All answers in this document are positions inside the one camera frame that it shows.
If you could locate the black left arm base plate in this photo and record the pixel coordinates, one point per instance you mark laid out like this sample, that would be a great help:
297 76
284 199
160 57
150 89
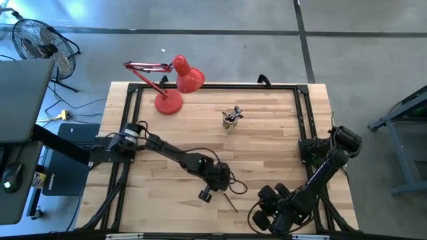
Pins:
100 156

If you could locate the thick fluffy grey makeup brush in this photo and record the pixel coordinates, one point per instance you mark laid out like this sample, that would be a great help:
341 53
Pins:
237 111

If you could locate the yellow power plug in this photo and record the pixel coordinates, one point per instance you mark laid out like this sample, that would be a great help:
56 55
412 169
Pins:
63 115

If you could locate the blue-grey metal cart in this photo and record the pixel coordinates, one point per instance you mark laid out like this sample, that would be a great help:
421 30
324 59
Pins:
412 101

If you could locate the black floor fan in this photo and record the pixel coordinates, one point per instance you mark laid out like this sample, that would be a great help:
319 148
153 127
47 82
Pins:
43 50

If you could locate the black frame clamp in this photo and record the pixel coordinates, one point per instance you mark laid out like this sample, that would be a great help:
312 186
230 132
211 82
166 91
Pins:
264 76
163 81

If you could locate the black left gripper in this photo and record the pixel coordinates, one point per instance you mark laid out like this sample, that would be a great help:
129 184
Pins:
217 176

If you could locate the black computer tower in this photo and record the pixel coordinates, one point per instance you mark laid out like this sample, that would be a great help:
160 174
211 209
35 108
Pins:
66 173

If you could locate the grey office desk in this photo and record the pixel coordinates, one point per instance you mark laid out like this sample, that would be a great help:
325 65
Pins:
20 100

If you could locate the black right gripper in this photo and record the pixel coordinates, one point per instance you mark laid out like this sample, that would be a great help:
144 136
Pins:
283 215

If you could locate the round-headed dark makeup brush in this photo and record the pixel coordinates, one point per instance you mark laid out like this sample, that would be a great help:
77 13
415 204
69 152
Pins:
229 117

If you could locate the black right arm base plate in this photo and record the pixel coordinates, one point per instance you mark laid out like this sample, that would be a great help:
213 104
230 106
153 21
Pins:
304 156

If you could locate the black aluminium table frame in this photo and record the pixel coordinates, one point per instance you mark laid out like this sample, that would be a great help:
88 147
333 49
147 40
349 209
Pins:
233 86

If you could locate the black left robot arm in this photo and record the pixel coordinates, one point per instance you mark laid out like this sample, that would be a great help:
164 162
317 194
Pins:
173 155

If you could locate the black computer mouse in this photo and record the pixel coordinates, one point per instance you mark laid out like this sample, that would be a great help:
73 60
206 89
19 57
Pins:
11 176

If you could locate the long thin black makeup brush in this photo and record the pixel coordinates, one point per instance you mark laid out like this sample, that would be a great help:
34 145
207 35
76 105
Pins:
231 204

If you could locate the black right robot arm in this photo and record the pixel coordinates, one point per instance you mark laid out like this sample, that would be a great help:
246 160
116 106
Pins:
320 176

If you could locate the red desk lamp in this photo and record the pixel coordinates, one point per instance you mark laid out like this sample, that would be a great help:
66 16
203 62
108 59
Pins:
168 105

